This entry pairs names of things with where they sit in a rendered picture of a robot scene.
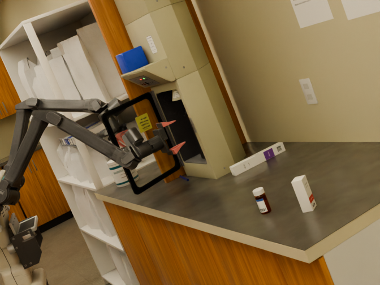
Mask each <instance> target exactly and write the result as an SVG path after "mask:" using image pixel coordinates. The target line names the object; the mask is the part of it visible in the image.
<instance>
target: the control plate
mask: <svg viewBox="0 0 380 285"><path fill-rule="evenodd" d="M143 78H145V79H143ZM130 80H131V81H133V82H135V83H138V84H140V85H142V84H143V83H144V84H146V83H148V82H149V83H150V82H151V83H150V84H149V85H148V84H146V85H144V84H143V85H142V86H144V87H148V86H151V85H156V84H160V83H159V82H157V81H155V80H152V79H150V78H148V77H146V76H144V75H143V76H139V77H136V78H133V79H130ZM152 81H153V82H152ZM145 82H146V83H145Z"/></svg>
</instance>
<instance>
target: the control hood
mask: <svg viewBox="0 0 380 285"><path fill-rule="evenodd" d="M143 75H144V76H146V77H148V78H150V79H152V80H155V81H157V82H159V83H160V84H165V83H169V82H172V81H175V76H174V74H173V71H172V69H171V66H170V64H169V62H168V59H167V58H165V59H162V60H160V61H156V62H153V63H150V64H147V65H146V66H143V67H141V68H138V69H136V70H134V71H131V72H128V73H126V74H122V75H121V76H120V77H122V78H123V79H126V80H128V81H130V82H132V83H135V82H133V81H131V80H130V79H133V78H136V77H139V76H143ZM135 84H137V85H139V86H141V87H144V86H142V85H140V84H138V83H135ZM160 84H156V85H160ZM152 86H155V85H151V86H148V87H152ZM148 87H144V88H148Z"/></svg>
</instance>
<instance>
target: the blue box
mask: <svg viewBox="0 0 380 285"><path fill-rule="evenodd" d="M116 59H117V61H118V63H119V66H120V69H121V70H122V73H123V74H126V73H128V72H131V71H134V70H136V69H138V68H141V67H143V66H146V65H147V64H148V61H147V58H146V56H145V54H144V51H143V49H142V47H141V46H138V47H136V48H134V49H131V50H129V51H126V52H124V53H121V54H119V55H116Z"/></svg>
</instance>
